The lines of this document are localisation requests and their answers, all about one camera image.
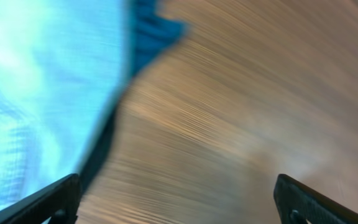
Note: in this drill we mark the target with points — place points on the dark blue shirt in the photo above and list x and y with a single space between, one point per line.
151 34

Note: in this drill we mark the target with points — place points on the black garment under pile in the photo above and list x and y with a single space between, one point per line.
100 152

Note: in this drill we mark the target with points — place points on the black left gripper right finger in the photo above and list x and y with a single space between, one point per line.
298 203

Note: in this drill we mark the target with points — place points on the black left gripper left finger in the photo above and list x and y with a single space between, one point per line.
56 203

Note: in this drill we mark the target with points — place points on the light blue denim shorts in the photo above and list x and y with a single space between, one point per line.
63 64

